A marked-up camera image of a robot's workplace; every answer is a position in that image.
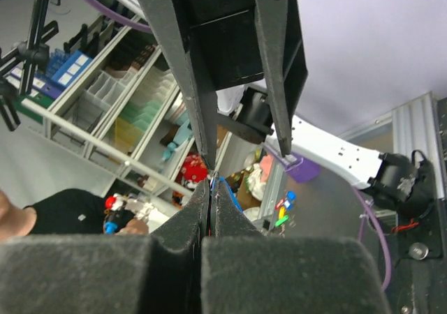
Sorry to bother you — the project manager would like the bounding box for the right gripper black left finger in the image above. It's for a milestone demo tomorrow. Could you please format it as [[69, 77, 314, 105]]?
[[1, 181, 210, 313]]

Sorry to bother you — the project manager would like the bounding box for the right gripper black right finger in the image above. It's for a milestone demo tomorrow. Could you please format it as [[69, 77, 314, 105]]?
[[200, 180, 390, 313]]

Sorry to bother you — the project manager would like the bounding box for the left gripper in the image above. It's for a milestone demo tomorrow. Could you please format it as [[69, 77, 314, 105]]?
[[138, 0, 308, 170]]

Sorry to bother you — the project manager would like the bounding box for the blue key tag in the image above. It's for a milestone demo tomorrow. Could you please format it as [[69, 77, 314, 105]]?
[[219, 177, 243, 212]]

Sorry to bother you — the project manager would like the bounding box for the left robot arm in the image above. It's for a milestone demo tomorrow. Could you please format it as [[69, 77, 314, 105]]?
[[137, 0, 434, 218]]

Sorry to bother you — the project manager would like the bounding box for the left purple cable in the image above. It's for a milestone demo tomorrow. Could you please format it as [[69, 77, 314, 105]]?
[[62, 0, 154, 34]]

